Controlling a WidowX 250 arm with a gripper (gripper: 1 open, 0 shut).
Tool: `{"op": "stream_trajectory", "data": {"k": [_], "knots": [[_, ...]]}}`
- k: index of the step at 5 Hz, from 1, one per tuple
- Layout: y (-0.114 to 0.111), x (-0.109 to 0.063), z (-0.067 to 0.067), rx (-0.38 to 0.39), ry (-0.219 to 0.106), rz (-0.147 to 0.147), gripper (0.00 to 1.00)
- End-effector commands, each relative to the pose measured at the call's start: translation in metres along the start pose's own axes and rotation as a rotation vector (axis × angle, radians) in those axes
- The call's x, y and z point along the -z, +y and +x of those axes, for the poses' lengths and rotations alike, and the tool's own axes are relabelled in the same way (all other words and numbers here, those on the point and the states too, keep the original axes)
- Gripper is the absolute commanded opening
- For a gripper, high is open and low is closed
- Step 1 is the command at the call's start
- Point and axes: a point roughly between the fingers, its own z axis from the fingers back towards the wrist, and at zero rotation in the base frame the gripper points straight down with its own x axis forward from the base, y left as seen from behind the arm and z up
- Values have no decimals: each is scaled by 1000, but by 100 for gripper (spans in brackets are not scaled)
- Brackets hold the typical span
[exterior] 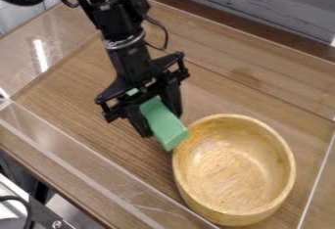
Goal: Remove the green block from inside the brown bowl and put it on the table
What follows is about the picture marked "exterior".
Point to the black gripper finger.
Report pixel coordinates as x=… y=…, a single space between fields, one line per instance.
x=139 y=122
x=171 y=98

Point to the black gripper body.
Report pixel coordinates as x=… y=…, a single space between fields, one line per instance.
x=140 y=75

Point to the green rectangular block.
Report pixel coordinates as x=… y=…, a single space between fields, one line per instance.
x=167 y=127

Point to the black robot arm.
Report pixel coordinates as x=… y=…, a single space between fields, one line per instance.
x=117 y=18

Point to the brown wooden bowl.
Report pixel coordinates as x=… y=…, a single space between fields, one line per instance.
x=234 y=169

